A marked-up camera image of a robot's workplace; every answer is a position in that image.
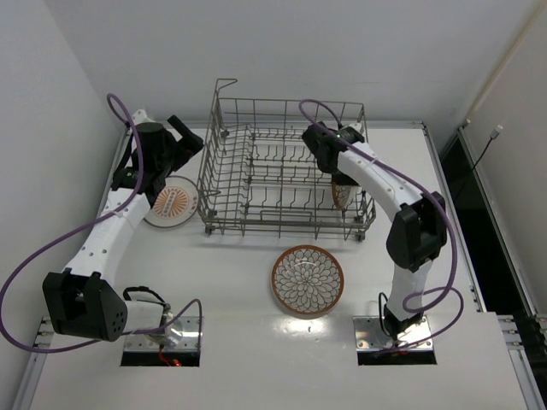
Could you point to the orange sunburst white plate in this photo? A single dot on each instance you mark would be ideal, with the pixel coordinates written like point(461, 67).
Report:
point(176, 203)

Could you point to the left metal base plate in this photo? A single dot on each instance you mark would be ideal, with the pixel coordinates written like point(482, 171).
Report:
point(181, 337)

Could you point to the metal base plate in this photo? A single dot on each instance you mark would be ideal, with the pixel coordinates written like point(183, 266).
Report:
point(181, 337)
point(370, 338)

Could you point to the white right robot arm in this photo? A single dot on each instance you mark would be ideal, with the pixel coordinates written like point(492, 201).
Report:
point(417, 231)

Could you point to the floral bowl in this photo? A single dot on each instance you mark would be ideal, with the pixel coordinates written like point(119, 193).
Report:
point(344, 195)
point(307, 280)

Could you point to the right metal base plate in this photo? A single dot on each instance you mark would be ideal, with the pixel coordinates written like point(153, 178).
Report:
point(370, 338)

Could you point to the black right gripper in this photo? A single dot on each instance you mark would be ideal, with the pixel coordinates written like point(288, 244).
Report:
point(345, 180)

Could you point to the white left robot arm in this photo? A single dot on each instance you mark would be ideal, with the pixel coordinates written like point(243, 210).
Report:
point(82, 300)

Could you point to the floral bowl front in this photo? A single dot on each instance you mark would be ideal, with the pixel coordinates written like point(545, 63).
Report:
point(307, 280)

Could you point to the grey wire dish rack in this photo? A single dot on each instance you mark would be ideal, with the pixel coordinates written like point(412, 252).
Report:
point(257, 175)

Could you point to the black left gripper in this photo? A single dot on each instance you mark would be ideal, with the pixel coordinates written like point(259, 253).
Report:
point(183, 143)

